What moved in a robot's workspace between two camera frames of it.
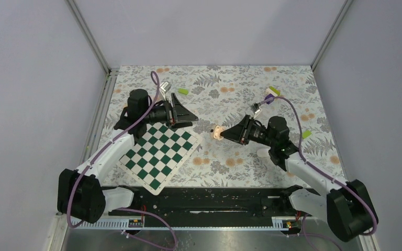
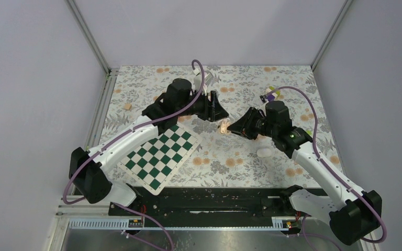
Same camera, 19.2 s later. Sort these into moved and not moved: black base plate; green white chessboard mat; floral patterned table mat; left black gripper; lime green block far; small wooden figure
Moved: left black gripper; small wooden figure
Not moved: green white chessboard mat; floral patterned table mat; black base plate; lime green block far
